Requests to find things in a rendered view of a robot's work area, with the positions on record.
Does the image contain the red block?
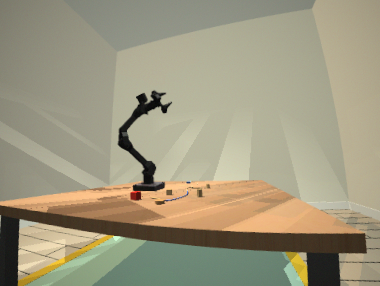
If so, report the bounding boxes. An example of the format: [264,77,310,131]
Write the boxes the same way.
[130,191,141,201]

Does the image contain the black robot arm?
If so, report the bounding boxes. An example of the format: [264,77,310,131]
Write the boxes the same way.
[118,93,161,184]

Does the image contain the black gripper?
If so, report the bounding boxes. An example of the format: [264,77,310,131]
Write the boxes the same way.
[149,90,172,113]

